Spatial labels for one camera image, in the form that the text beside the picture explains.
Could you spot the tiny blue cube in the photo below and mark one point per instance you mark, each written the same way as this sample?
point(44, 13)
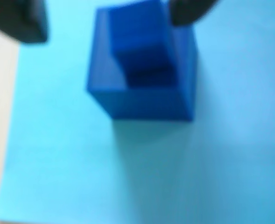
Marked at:
point(142, 46)

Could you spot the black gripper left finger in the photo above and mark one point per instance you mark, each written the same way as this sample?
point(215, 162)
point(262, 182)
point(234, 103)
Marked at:
point(18, 21)

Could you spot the light blue paper square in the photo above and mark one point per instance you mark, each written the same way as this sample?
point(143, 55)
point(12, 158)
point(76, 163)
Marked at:
point(58, 151)

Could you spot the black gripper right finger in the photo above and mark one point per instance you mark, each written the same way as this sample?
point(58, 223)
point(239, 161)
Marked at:
point(188, 10)

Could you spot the small blue cube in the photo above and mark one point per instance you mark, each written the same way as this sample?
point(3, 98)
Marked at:
point(146, 105)

